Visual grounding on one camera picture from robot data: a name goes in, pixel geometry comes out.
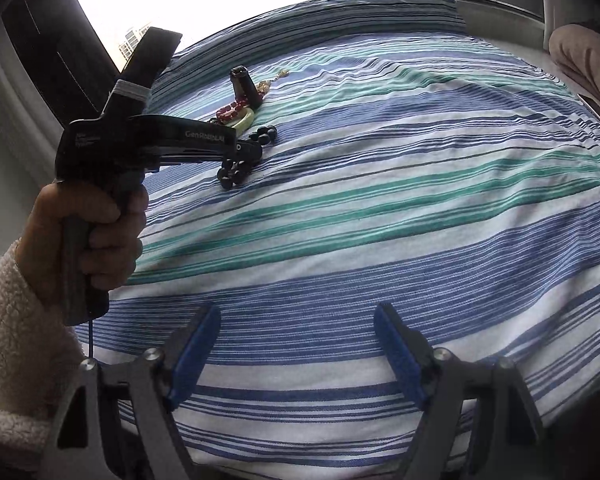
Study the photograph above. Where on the green jade bangle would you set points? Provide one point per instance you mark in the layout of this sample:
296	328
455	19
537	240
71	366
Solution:
243	119

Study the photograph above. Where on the beige pillow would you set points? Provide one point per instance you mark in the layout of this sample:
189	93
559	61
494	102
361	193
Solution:
587	60

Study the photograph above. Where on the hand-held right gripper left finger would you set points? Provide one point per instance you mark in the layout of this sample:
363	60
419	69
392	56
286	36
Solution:
195	355

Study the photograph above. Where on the person's left hand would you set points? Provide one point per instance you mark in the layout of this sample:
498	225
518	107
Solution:
110	245

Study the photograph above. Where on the distant white tower building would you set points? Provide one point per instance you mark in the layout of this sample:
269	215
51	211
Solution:
132	42

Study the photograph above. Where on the striped bed sheet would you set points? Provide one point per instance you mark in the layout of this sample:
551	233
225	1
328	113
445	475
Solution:
355	210

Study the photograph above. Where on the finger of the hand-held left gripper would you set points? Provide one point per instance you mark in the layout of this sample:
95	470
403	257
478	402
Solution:
245	150
243	87

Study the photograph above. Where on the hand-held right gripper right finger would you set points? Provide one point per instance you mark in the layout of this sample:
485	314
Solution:
400	355

